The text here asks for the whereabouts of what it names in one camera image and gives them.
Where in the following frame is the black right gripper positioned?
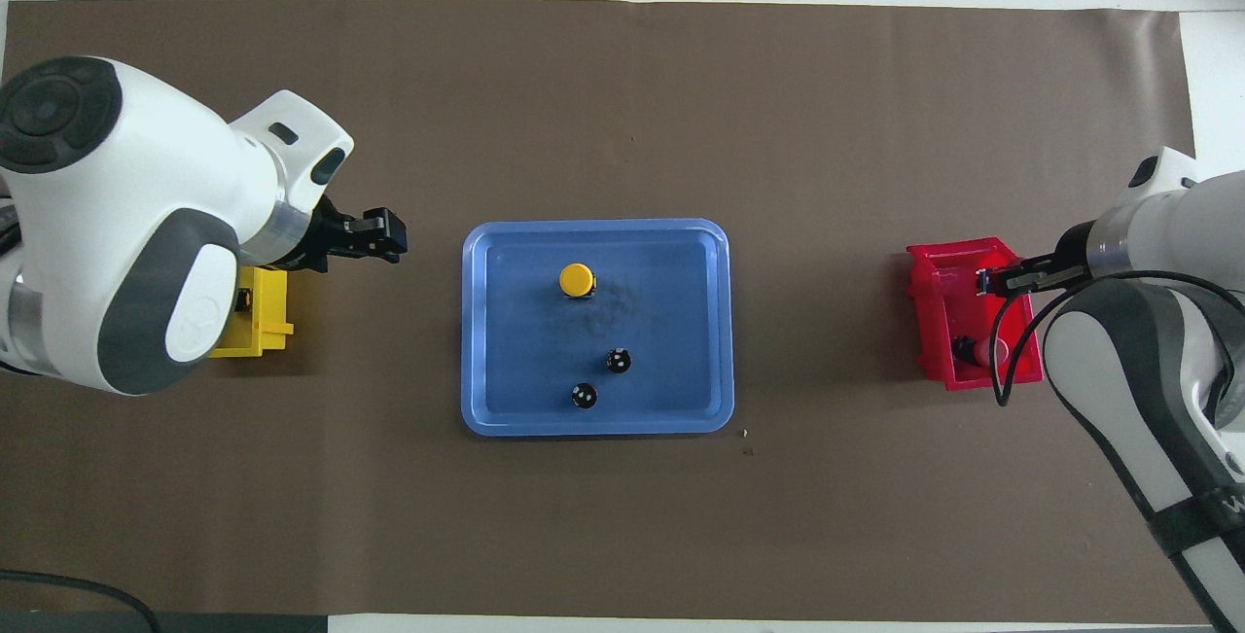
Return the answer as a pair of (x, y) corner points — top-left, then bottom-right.
(990, 223), (1098, 301)

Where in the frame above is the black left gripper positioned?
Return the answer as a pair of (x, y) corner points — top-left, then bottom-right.
(282, 193), (409, 274)

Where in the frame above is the red plastic storage bin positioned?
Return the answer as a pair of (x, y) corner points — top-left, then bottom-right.
(905, 236), (1046, 393)

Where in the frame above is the yellow plastic storage bin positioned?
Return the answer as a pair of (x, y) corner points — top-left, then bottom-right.
(209, 266), (296, 359)

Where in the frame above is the blue plastic tray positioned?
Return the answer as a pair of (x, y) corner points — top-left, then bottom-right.
(461, 218), (735, 438)

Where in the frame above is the brown paper table mat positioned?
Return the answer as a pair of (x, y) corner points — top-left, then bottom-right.
(0, 0), (1238, 626)

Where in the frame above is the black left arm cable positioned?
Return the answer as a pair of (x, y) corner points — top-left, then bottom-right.
(0, 570), (161, 633)

